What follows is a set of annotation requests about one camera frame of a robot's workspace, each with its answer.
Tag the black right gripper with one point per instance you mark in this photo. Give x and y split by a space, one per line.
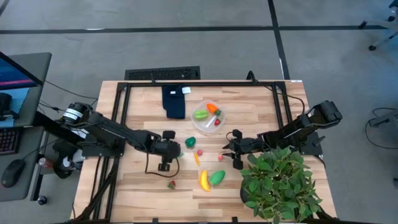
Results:
248 145

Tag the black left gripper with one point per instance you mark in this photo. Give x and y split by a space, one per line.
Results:
168 149

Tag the small pink toy radish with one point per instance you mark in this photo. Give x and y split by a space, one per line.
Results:
220 157

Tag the dark green toy pepper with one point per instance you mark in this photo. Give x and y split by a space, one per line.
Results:
190 142

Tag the yellow orange toy chili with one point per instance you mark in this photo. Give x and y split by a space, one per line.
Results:
196 158

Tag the green toy avocado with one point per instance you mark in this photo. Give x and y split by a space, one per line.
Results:
216 177

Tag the red toy strawberry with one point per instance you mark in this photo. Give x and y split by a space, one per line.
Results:
217 122
171 184

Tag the yellow toy banana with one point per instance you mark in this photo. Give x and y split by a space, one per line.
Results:
204 181

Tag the orange toy carrot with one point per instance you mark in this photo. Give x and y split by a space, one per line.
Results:
212 108

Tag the light green toy lettuce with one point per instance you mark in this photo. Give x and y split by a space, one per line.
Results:
201 114

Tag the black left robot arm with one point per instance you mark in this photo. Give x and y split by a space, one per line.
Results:
118 133

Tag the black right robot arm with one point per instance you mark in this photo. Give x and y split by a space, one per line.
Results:
298 127

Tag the clear plastic tupperware container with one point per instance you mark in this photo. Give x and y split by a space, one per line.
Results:
202 127

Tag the small red toy tomato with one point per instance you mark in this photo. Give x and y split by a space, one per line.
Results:
199 152

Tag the white strip label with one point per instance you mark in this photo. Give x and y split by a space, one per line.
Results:
210 122

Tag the dark navy folded cloth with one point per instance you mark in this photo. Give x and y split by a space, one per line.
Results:
174 104

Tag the green potted plant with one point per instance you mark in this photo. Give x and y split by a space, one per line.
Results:
280 183

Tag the white paper label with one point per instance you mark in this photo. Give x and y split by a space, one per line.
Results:
186 90

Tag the black floor vent grille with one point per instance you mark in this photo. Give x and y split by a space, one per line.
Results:
162 73

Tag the white plastic bottle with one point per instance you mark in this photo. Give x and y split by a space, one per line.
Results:
66 162

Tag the black round stand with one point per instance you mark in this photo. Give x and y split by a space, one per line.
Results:
62 172

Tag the black support bar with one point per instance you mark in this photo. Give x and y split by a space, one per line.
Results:
56 127

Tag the red soda can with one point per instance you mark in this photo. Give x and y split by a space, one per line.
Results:
46 162

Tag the black caster wheel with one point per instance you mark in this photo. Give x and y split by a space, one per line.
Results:
43 200

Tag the grey desk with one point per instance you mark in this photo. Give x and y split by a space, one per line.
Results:
34 93

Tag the black computer mouse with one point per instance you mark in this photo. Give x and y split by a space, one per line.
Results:
12 173

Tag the black keyboard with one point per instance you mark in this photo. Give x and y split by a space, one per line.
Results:
9 140

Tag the black monitor stand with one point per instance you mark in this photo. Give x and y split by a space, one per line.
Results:
4 104

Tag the computer monitor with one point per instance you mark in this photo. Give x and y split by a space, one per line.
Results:
12 74

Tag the office chair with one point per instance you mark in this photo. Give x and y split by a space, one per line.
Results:
381 39

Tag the black metal table frame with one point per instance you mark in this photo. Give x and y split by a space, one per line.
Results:
202 84

